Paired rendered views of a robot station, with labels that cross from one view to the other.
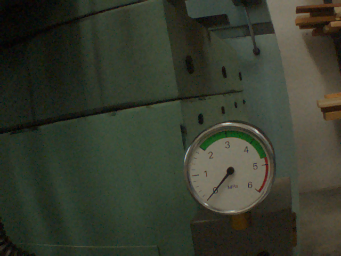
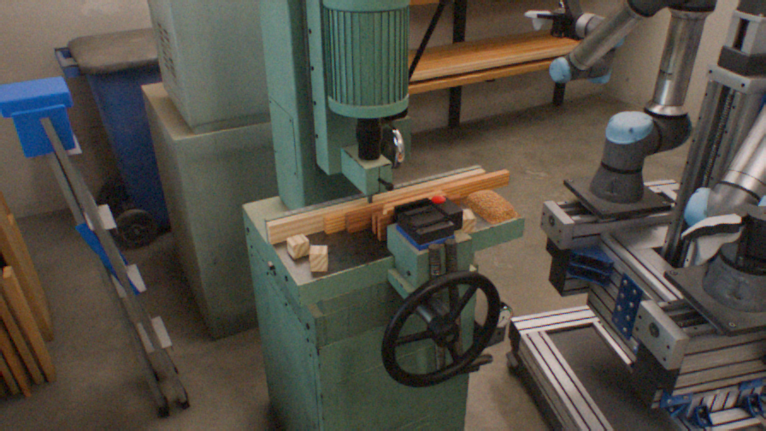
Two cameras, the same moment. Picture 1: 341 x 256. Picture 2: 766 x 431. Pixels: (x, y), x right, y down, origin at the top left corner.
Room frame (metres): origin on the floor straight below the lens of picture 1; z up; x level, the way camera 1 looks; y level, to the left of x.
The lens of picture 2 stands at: (-0.38, 0.98, 1.66)
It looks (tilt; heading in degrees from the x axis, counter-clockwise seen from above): 30 degrees down; 317
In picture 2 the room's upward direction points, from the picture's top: straight up
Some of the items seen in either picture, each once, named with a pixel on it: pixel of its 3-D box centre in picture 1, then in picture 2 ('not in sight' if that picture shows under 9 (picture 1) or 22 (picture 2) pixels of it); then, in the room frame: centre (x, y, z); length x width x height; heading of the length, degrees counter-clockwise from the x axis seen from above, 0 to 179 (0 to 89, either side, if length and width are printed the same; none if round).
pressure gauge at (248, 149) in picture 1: (235, 178); (498, 315); (0.30, -0.04, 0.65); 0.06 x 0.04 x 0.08; 75
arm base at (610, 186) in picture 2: not in sight; (619, 176); (0.31, -0.57, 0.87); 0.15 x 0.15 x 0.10
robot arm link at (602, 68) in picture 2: not in sight; (596, 64); (0.53, -0.75, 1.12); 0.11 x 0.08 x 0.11; 75
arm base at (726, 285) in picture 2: not in sight; (744, 273); (-0.12, -0.33, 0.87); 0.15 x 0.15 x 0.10
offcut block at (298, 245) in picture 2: not in sight; (298, 245); (0.58, 0.37, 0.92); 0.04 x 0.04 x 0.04; 78
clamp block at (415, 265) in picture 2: not in sight; (428, 248); (0.38, 0.16, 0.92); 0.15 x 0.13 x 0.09; 75
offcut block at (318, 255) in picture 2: not in sight; (319, 258); (0.50, 0.37, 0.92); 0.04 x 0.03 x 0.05; 47
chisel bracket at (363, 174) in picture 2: not in sight; (367, 170); (0.59, 0.15, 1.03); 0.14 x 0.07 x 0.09; 165
